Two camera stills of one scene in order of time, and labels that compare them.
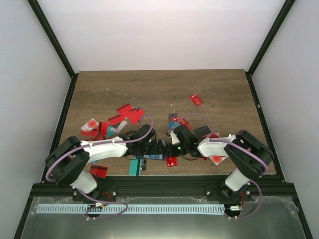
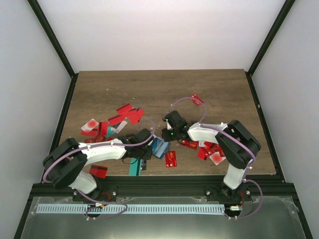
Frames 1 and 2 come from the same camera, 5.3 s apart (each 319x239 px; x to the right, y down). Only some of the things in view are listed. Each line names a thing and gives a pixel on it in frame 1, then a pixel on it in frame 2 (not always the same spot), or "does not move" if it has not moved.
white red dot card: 218,159 does not move
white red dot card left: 90,125 does not move
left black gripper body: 156,150 to 143,155
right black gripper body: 177,152 to 171,137
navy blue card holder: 156,150 does not move
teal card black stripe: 135,167 does not move
